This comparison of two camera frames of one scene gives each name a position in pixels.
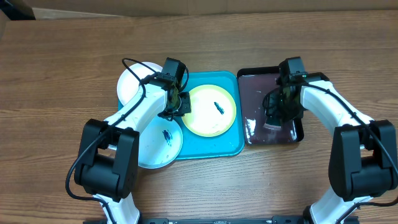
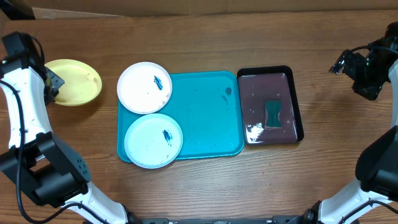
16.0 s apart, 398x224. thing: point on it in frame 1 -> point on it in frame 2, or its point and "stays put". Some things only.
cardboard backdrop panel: (159, 8) stays put
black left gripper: (185, 107) -> (58, 83)
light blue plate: (160, 144) stays put
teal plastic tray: (230, 143) stays put
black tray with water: (254, 83) stays put
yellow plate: (212, 111) -> (82, 83)
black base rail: (232, 220) stays put
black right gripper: (271, 106) -> (370, 91)
